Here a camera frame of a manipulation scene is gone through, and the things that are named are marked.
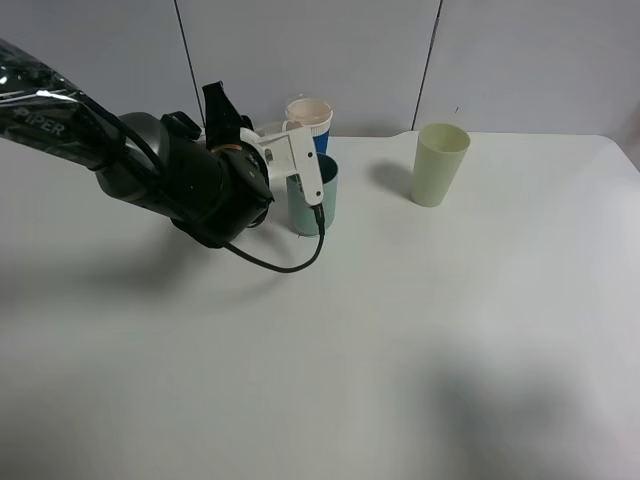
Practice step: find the blue cup with white rim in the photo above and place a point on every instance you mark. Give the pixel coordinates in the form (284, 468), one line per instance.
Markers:
(313, 113)

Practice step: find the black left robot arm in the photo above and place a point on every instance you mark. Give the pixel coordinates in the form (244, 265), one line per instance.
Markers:
(153, 163)

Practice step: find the pale yellow-green plastic cup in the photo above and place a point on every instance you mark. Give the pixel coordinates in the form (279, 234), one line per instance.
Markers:
(440, 150)

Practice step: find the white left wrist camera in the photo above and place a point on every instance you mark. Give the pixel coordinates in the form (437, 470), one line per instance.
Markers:
(288, 154)

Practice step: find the pink label drink bottle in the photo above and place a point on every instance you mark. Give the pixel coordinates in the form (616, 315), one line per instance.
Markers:
(277, 127)

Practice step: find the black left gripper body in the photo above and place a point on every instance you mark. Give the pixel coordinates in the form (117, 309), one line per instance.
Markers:
(222, 186)

